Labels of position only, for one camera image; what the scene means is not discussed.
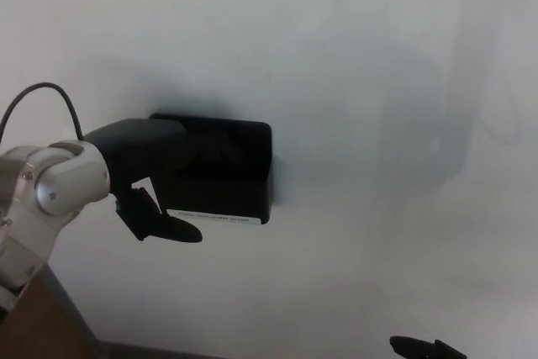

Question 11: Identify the black magnetic marker holder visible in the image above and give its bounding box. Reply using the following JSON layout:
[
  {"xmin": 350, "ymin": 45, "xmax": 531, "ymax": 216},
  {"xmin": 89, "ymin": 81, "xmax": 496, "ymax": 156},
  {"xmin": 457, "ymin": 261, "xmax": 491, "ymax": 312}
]
[{"xmin": 149, "ymin": 113, "xmax": 275, "ymax": 226}]

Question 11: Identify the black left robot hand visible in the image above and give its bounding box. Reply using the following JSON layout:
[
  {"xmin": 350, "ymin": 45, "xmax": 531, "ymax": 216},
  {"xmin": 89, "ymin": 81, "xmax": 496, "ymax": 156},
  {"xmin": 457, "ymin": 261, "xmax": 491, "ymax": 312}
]
[{"xmin": 83, "ymin": 117, "xmax": 245, "ymax": 245}]

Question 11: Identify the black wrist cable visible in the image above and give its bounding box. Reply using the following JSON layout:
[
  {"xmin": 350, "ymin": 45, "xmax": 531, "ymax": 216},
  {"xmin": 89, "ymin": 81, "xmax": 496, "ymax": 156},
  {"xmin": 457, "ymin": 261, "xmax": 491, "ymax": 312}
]
[{"xmin": 0, "ymin": 82, "xmax": 86, "ymax": 142}]

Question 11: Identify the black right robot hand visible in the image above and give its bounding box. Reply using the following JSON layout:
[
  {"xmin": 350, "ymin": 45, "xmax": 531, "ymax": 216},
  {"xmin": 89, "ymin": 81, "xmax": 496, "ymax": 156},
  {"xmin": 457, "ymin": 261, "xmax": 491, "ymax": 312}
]
[{"xmin": 389, "ymin": 335, "xmax": 467, "ymax": 359}]

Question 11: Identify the white whiteboard with grey frame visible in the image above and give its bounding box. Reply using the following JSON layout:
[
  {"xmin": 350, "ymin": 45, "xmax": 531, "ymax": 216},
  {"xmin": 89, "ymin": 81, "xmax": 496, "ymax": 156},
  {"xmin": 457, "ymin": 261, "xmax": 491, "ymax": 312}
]
[{"xmin": 0, "ymin": 0, "xmax": 538, "ymax": 359}]

